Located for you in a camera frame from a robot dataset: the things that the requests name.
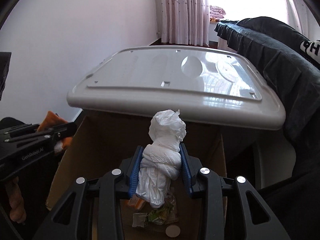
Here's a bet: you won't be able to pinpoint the pink patterned curtain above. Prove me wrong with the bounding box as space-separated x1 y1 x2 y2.
284 0 309 37
161 0 210 47

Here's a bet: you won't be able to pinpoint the pink patterned curtain left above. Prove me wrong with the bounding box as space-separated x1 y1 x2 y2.
161 0 210 47

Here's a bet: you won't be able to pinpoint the green seaweed snack bag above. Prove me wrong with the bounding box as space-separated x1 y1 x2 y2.
147 194 178 225

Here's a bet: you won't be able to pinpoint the cardboard box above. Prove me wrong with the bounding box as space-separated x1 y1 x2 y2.
35 113 227 239

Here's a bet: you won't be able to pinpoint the white paper cup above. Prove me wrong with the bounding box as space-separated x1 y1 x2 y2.
165 225 181 238

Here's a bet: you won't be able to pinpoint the left hand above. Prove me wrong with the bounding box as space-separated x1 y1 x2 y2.
5 177 26 224

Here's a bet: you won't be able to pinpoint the white bed frame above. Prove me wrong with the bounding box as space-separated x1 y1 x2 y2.
217 37 237 53

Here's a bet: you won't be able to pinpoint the black white printed pillow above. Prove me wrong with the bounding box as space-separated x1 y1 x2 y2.
300 40 320 64

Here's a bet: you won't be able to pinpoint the grey plastic bin lid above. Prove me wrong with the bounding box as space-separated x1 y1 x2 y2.
67 46 286 130

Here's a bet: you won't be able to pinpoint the dark blue bed blanket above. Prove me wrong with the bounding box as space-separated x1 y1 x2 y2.
215 16 319 177

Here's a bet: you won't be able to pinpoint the pink patterned curtain right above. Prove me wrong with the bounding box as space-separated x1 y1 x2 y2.
284 0 309 37

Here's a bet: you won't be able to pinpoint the folded pink cloth on sill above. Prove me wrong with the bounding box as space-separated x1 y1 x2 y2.
210 5 226 22

